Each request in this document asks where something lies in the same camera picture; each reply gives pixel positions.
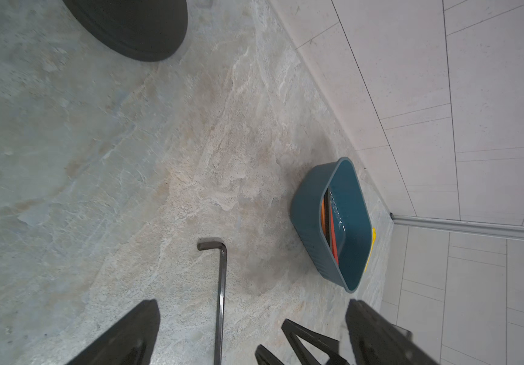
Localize teal plastic storage box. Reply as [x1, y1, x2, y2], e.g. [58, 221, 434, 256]
[290, 157, 375, 293]

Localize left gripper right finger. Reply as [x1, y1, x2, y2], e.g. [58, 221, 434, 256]
[346, 300, 437, 365]

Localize red handled hex key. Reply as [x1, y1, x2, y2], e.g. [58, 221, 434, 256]
[328, 200, 339, 265]

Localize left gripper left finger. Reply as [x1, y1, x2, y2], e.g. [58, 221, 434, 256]
[69, 299, 160, 364]

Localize yellow plastic triangle holder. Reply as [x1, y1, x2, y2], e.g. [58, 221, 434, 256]
[364, 228, 377, 273]

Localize glass-top tube on black stand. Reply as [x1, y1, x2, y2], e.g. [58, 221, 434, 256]
[64, 0, 188, 62]

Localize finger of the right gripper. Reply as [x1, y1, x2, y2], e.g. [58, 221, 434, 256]
[254, 345, 284, 365]
[281, 319, 349, 365]

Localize long black hex key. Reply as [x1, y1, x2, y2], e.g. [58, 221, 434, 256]
[197, 241, 228, 365]

